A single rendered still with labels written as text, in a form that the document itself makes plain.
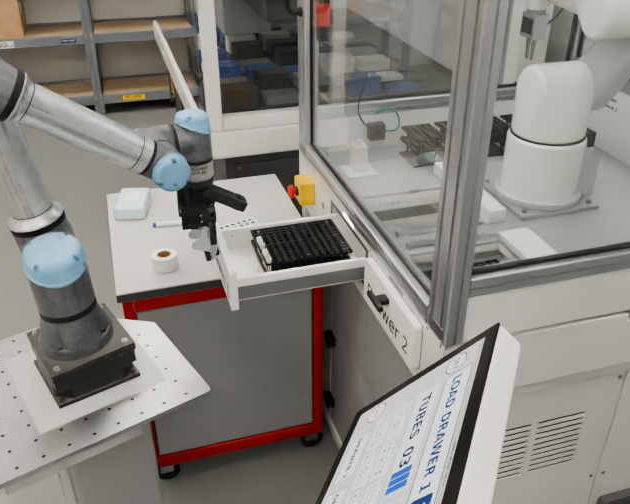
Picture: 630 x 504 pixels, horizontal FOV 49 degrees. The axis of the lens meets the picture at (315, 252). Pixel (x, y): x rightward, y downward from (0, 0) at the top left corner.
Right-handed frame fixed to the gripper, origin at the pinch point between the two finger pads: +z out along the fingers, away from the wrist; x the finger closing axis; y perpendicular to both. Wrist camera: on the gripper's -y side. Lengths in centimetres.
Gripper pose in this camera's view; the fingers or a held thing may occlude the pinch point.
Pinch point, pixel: (213, 250)
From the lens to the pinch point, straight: 171.3
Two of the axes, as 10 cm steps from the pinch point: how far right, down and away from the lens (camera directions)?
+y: -9.6, 1.5, -2.5
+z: 0.0, 8.6, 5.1
